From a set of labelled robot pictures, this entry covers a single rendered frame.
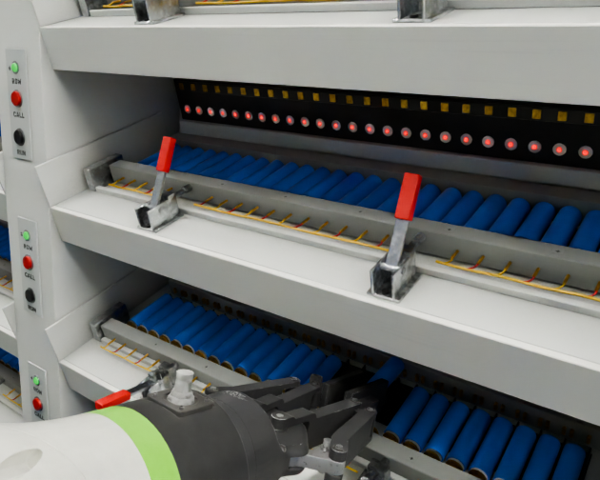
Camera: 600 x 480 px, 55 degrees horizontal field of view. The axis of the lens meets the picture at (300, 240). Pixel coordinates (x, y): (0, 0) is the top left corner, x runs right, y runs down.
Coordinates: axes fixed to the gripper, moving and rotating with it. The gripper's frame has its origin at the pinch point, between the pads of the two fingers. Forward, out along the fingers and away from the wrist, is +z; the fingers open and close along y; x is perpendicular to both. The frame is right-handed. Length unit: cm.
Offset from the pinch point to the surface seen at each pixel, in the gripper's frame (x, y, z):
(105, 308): 2.1, 37.9, 1.5
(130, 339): 3.7, 30.0, -0.4
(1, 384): 24, 67, 7
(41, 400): 15.4, 42.2, -2.8
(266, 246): -12.2, 8.9, -5.4
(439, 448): 2.4, -7.9, 2.5
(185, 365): 3.8, 20.7, -0.4
